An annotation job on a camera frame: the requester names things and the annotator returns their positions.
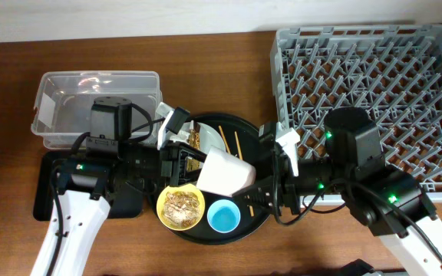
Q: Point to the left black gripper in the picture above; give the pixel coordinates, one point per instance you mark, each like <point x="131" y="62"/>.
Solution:
<point x="174" y="163"/>

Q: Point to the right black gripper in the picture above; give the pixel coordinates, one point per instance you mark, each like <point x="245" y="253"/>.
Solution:
<point x="282" y="183"/>

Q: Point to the pink plastic cup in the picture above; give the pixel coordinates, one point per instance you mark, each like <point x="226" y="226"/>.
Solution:
<point x="223" y="174"/>

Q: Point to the blue plastic cup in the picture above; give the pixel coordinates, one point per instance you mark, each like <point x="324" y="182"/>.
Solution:
<point x="223" y="216"/>

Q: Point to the yellow bowl with food scraps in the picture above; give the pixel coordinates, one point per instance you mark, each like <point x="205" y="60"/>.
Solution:
<point x="180" y="208"/>

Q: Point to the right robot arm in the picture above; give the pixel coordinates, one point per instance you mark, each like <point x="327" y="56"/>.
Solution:
<point x="388" y="201"/>

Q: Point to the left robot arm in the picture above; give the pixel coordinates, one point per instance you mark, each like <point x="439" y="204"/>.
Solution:
<point x="103" y="164"/>

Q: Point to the grey dishwasher rack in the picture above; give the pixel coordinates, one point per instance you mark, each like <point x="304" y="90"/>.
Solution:
<point x="394" y="72"/>

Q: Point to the brown gold snack wrapper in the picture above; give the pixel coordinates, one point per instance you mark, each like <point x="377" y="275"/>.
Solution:
<point x="193" y="141"/>

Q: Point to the grey round plate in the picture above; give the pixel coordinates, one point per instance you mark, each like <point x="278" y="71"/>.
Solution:
<point x="209" y="137"/>

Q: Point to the wooden chopstick left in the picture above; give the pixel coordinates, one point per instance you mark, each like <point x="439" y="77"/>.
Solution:
<point x="224" y="139"/>

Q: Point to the wooden chopstick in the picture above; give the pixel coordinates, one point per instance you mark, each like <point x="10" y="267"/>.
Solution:
<point x="251" y="211"/>
<point x="224" y="139"/>

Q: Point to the black round tray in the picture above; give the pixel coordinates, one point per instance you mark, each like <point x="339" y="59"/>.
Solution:
<point x="235" y="129"/>

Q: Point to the wooden chopstick right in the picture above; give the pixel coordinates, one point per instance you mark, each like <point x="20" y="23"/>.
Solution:
<point x="251" y="211"/>

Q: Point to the black rectangular tray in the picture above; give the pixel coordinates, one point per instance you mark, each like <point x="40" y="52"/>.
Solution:
<point x="128" y="204"/>

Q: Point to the black device at bottom edge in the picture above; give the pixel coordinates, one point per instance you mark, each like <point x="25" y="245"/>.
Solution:
<point x="357" y="268"/>

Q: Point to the clear plastic bin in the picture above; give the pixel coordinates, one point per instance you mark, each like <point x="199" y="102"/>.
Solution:
<point x="64" y="100"/>

